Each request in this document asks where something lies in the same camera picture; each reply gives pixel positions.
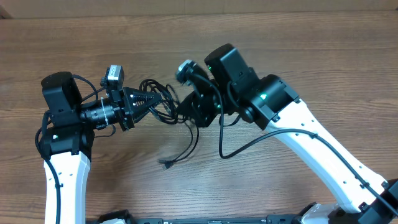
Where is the black right camera cable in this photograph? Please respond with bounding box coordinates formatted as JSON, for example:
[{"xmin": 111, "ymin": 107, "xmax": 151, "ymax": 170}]
[{"xmin": 189, "ymin": 73, "xmax": 398, "ymax": 218}]

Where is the black camera cable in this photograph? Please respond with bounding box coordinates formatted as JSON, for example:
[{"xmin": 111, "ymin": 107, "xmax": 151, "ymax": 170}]
[
  {"xmin": 189, "ymin": 73, "xmax": 398, "ymax": 218},
  {"xmin": 34, "ymin": 73, "xmax": 108, "ymax": 224}
]

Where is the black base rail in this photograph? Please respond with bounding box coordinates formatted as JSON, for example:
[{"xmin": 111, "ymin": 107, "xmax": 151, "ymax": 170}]
[{"xmin": 88, "ymin": 203, "xmax": 352, "ymax": 224}]

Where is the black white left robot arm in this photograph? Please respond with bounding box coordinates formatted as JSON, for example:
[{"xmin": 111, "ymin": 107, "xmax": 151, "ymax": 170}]
[{"xmin": 35, "ymin": 66, "xmax": 162, "ymax": 223}]

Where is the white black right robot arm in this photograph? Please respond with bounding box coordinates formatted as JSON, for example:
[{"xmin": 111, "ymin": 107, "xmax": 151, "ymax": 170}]
[{"xmin": 176, "ymin": 44, "xmax": 397, "ymax": 223}]

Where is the black cable bundle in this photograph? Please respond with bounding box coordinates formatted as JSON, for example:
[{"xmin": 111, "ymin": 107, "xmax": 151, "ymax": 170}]
[{"xmin": 138, "ymin": 78, "xmax": 200, "ymax": 171}]

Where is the black left camera cable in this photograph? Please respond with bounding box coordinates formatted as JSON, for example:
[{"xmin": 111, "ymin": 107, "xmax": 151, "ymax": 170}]
[{"xmin": 34, "ymin": 73, "xmax": 108, "ymax": 224}]

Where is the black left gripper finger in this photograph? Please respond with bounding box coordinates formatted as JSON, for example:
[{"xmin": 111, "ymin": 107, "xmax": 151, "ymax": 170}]
[
  {"xmin": 132, "ymin": 107, "xmax": 150, "ymax": 124},
  {"xmin": 123, "ymin": 87, "xmax": 162, "ymax": 117}
]

